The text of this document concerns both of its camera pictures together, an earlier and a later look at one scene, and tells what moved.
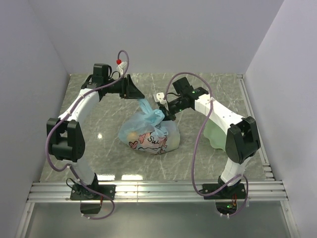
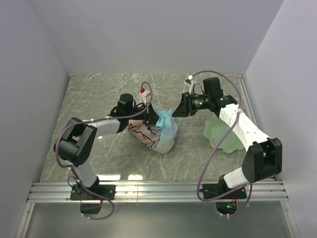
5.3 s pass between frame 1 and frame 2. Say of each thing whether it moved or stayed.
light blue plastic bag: moved
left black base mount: stayed
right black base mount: stayed
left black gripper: moved
